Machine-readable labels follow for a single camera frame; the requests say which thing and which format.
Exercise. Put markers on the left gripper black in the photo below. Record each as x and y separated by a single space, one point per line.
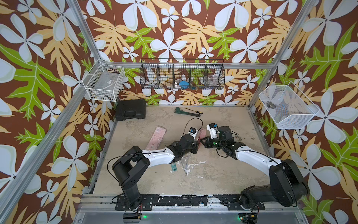
195 146

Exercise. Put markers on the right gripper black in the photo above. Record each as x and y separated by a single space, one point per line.
208 142

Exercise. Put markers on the clear triangle ruler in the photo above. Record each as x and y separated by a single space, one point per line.
186 166

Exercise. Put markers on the teal straight ruler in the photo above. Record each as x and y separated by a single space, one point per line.
173 167

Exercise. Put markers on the pink ruler set pouch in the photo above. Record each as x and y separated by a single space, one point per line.
156 138

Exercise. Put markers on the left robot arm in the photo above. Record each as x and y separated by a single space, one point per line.
130 167

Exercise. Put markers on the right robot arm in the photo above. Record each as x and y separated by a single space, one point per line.
287 184

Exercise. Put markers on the yellow black screwdriver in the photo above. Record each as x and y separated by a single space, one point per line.
198 112

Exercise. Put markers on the green pipe wrench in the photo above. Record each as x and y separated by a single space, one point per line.
179 111

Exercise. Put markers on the blue object in basket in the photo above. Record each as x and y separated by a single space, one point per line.
184 85

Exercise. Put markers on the black plastic tool case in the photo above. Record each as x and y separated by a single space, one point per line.
130 109

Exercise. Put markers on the small dark object in basket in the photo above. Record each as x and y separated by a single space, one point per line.
270 105

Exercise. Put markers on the white mesh basket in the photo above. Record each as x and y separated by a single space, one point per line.
294 110

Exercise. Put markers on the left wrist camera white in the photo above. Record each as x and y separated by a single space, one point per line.
193 132

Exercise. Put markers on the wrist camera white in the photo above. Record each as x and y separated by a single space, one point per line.
193 132
212 128

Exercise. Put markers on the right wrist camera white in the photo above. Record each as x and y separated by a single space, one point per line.
212 128

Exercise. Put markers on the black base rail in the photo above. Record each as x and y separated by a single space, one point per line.
146 202

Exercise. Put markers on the black wire basket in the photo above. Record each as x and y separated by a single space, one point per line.
169 72

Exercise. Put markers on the white wire basket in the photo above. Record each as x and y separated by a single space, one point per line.
103 82

